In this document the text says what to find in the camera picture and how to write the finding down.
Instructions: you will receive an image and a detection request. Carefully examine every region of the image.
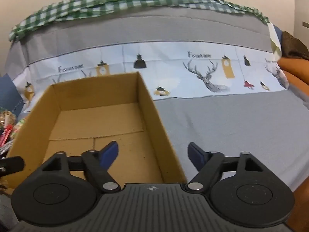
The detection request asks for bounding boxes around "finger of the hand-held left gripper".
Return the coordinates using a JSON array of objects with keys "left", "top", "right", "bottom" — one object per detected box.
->
[{"left": 0, "top": 156, "right": 25, "bottom": 176}]

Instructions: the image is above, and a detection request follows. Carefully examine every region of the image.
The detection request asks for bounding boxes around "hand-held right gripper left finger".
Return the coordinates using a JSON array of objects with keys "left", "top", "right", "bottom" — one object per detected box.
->
[{"left": 42, "top": 141, "right": 121, "bottom": 194}]

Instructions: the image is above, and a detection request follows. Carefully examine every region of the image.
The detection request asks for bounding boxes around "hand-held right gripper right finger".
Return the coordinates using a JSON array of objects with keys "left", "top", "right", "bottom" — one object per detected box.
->
[{"left": 187, "top": 142, "right": 265, "bottom": 192}]

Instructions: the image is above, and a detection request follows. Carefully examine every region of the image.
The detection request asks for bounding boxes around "brown cardboard box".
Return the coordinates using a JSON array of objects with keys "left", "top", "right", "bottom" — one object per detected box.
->
[{"left": 3, "top": 72, "right": 187, "bottom": 195}]

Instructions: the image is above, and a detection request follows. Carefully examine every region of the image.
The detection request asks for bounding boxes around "pile of assorted snack packets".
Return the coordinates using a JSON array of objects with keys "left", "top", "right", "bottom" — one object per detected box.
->
[{"left": 0, "top": 106, "right": 27, "bottom": 155}]

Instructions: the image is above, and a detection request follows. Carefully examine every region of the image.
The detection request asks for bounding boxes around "deer print bed sheet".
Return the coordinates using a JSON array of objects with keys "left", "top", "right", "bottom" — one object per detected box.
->
[{"left": 5, "top": 5, "right": 306, "bottom": 192}]

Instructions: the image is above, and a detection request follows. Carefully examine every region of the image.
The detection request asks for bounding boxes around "blue zippered cushion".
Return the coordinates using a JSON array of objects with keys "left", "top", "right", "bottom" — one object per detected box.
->
[{"left": 0, "top": 74, "right": 25, "bottom": 117}]

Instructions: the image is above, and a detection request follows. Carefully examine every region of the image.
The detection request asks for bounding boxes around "orange cloth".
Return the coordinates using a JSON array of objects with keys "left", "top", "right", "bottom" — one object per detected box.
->
[{"left": 277, "top": 58, "right": 309, "bottom": 108}]

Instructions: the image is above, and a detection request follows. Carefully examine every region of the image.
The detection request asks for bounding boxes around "white green patterned pillow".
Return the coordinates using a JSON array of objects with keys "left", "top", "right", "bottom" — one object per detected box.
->
[{"left": 267, "top": 23, "right": 283, "bottom": 62}]

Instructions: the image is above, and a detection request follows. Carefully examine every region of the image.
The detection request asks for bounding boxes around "brown cloth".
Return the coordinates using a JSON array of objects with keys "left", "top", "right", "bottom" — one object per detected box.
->
[{"left": 281, "top": 31, "right": 309, "bottom": 61}]

